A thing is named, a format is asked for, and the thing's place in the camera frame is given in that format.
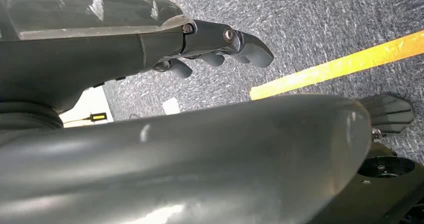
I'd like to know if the black device with yellow label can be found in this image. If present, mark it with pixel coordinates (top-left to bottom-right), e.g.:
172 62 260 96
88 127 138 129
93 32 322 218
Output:
89 112 109 123

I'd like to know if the large grey robot body shell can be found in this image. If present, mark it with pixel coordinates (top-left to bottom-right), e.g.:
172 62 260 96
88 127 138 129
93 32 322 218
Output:
0 94 373 224

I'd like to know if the thin black cable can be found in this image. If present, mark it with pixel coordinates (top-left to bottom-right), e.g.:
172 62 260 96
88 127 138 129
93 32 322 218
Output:
62 117 92 124

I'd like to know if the black ribbed robot foot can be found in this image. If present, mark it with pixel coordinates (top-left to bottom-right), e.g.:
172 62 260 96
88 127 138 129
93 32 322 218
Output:
359 94 415 135

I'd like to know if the ribbed grey left arm sleeve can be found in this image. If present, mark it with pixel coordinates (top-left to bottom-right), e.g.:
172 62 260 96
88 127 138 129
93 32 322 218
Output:
0 99 64 132

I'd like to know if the small white paper piece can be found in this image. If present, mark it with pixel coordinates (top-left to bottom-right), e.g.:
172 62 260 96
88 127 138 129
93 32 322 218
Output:
161 97 181 116

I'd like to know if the yellow floor tape strip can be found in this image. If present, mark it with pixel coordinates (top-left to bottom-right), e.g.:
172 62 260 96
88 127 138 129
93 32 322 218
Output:
249 30 424 101

